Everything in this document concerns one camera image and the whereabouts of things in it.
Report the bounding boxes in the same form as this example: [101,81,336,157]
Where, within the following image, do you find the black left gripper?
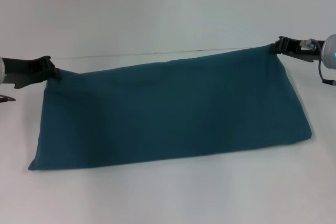
[2,56,62,90]

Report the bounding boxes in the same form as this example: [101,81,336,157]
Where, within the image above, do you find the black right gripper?
[270,36,328,64]

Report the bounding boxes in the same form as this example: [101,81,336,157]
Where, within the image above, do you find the teal blue t-shirt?
[27,44,313,173]

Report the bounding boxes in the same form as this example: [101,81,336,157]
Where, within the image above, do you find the dark cable with metal plug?
[0,93,16,103]

